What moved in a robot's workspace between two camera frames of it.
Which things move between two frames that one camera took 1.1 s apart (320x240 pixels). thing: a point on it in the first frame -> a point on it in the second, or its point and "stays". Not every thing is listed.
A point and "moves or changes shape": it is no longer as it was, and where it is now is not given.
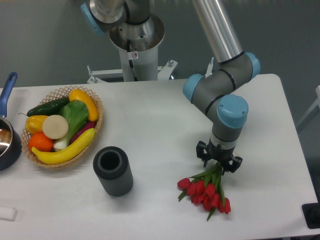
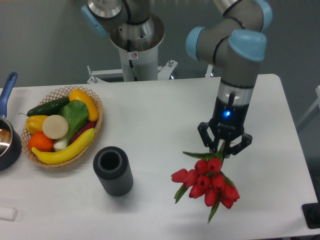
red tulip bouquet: [206, 188] moves or changes shape
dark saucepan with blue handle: [11, 139] stays
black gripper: [216, 153] -> [227, 120]
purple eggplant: [89, 125] stays
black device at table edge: [311, 211] stays
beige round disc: [55, 126] stays
